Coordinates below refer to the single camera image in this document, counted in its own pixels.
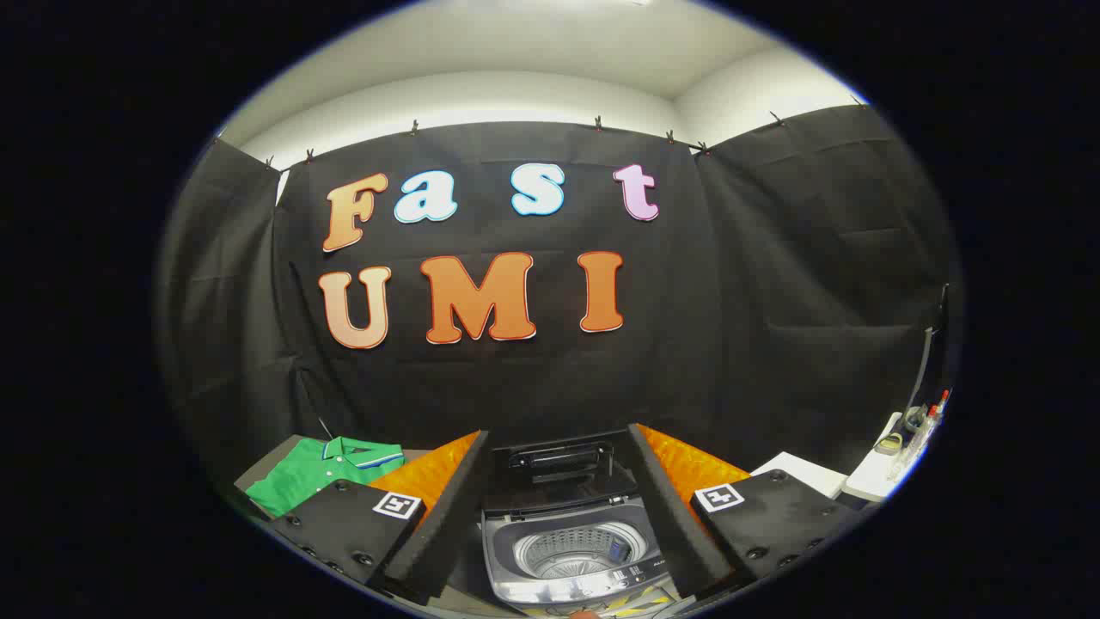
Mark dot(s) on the dark washing machine lid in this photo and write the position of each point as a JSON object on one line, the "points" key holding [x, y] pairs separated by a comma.
{"points": [[559, 486]]}

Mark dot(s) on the white shelf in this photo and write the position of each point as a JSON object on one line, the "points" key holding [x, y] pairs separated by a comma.
{"points": [[868, 477]]}

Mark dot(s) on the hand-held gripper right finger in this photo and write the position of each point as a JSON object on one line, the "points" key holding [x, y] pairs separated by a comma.
{"points": [[773, 516]]}

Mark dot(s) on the black backdrop cloth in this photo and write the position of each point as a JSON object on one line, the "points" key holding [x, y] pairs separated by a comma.
{"points": [[773, 284]]}

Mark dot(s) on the grey side table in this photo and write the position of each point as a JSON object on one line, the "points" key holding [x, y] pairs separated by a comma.
{"points": [[279, 451]]}

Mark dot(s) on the tape roll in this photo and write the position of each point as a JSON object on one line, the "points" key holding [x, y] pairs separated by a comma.
{"points": [[889, 444]]}

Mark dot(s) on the green polo shirt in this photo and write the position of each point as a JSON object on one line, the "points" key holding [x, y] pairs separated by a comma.
{"points": [[296, 488]]}

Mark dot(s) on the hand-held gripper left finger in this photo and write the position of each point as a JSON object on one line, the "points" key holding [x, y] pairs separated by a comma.
{"points": [[344, 524]]}

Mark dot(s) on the grey washing machine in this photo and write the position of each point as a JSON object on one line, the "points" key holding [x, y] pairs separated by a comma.
{"points": [[503, 550]]}

